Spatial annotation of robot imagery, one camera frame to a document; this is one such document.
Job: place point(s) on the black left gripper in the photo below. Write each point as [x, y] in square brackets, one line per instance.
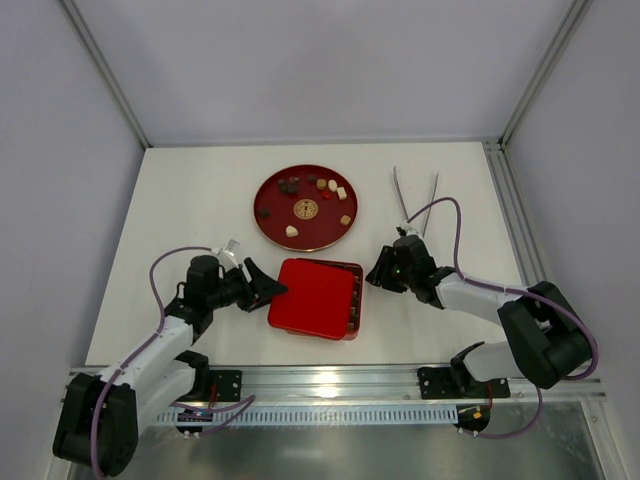
[251, 291]

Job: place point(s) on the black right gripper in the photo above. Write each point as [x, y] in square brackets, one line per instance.
[388, 273]

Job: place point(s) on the metal serving tongs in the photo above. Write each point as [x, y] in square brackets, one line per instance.
[402, 205]

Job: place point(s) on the red rectangular box lid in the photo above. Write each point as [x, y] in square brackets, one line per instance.
[312, 297]

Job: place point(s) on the red chocolate box with tray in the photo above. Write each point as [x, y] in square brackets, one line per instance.
[355, 310]

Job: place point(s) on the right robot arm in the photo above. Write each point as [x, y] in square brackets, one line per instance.
[544, 343]

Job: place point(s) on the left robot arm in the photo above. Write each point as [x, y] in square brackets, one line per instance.
[103, 415]

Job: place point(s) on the white heart chocolate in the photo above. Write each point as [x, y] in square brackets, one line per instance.
[291, 231]

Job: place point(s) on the dark chocolate cluster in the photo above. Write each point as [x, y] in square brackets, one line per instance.
[289, 188]

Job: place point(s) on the round red plate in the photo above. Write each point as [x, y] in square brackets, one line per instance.
[316, 219]

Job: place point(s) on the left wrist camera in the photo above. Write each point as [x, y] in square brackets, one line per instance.
[226, 255]

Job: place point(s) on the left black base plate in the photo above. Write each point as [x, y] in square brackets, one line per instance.
[224, 386]

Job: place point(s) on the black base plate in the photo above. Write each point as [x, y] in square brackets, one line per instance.
[224, 386]
[439, 383]

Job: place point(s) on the aluminium frame rail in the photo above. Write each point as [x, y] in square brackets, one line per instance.
[346, 383]

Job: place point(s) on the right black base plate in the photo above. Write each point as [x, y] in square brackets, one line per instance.
[439, 383]

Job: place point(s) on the slotted cable duct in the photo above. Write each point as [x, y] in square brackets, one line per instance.
[314, 415]

